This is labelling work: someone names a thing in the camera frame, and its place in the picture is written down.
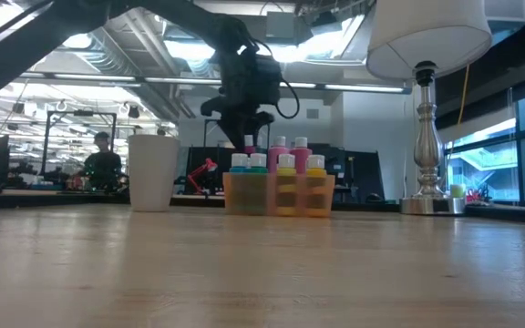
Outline small red background object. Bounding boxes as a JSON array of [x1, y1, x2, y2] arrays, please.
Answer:
[[466, 188, 491, 204]]

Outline large pink paint bottle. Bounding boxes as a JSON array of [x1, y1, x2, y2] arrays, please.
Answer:
[[268, 135, 292, 175]]

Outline long ceiling light strip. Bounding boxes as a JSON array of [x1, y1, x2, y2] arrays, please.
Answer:
[[18, 70, 413, 96]]

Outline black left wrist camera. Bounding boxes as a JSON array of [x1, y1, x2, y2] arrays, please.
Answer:
[[252, 56, 285, 105]]

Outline person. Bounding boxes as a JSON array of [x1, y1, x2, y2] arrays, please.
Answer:
[[77, 131, 126, 192]]

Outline small magenta paint bottle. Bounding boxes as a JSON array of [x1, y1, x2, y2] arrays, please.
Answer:
[[242, 134, 258, 156]]

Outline large red paint bottle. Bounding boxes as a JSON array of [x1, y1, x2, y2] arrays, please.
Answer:
[[290, 136, 314, 175]]

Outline small blue paint bottle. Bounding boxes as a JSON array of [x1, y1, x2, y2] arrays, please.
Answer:
[[229, 153, 251, 215]]

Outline small green paint bottle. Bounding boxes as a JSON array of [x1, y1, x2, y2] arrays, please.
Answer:
[[248, 152, 269, 215]]

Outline small yellow paint bottle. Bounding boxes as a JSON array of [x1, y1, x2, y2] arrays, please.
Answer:
[[305, 154, 328, 218]]

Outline silver table lamp white shade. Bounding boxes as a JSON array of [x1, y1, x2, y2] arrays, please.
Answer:
[[365, 0, 494, 215]]

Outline small ochre paint bottle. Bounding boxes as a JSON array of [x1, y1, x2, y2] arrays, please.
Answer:
[[275, 153, 298, 217]]

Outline red desk lamp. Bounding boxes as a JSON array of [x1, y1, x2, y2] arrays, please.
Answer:
[[186, 157, 220, 196]]

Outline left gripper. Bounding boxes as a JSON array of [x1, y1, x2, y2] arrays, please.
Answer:
[[201, 45, 275, 151]]

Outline yellow cable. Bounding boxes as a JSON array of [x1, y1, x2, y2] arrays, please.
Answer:
[[456, 63, 471, 127]]

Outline orange translucent plastic bin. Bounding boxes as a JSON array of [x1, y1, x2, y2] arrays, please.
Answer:
[[222, 171, 336, 218]]

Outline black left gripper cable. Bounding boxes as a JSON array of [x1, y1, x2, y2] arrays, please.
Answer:
[[243, 38, 301, 120]]

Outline white cup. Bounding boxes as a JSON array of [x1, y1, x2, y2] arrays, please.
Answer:
[[128, 134, 181, 213]]

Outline black partition panels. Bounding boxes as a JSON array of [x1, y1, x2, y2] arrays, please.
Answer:
[[184, 144, 386, 205]]

